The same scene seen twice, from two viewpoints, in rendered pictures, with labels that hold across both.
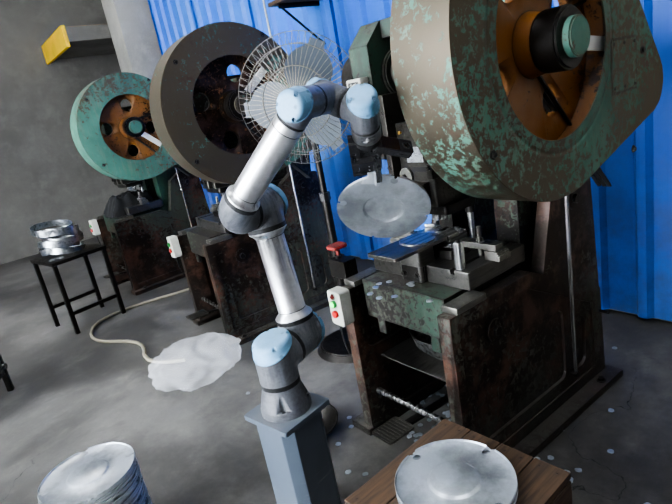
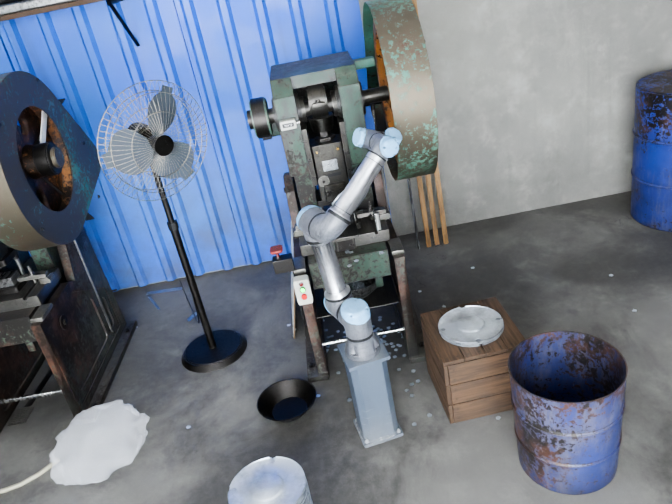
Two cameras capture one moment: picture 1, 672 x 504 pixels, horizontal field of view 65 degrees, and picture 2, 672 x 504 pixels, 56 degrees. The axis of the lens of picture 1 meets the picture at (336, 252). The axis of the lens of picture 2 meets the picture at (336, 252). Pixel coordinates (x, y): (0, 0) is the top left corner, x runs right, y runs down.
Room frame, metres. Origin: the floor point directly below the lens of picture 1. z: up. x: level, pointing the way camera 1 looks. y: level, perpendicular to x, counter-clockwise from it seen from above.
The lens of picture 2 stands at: (0.12, 2.03, 2.07)
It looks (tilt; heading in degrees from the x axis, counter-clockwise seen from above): 27 degrees down; 306
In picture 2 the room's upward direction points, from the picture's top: 11 degrees counter-clockwise
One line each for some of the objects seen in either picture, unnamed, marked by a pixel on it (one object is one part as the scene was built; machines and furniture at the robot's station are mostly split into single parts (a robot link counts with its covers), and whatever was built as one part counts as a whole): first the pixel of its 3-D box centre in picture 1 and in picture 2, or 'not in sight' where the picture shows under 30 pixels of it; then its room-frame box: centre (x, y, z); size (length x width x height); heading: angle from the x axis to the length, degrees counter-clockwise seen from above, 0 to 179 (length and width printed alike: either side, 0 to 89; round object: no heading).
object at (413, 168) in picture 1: (424, 159); (330, 167); (1.77, -0.35, 1.04); 0.17 x 0.15 x 0.30; 125
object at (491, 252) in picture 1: (481, 241); (372, 209); (1.65, -0.48, 0.76); 0.17 x 0.06 x 0.10; 35
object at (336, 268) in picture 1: (345, 279); (285, 272); (1.91, -0.02, 0.62); 0.10 x 0.06 x 0.20; 35
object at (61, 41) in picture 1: (92, 40); not in sight; (7.09, 2.46, 2.44); 1.25 x 0.92 x 0.27; 35
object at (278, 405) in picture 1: (283, 392); (361, 341); (1.38, 0.23, 0.50); 0.15 x 0.15 x 0.10
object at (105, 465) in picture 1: (87, 472); (266, 487); (1.45, 0.91, 0.31); 0.29 x 0.29 x 0.01
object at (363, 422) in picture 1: (425, 288); (300, 265); (2.09, -0.35, 0.45); 0.92 x 0.12 x 0.90; 125
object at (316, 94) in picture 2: not in sight; (321, 118); (1.79, -0.38, 1.27); 0.21 x 0.12 x 0.34; 125
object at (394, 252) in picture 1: (409, 262); (344, 237); (1.69, -0.24, 0.72); 0.25 x 0.14 x 0.14; 125
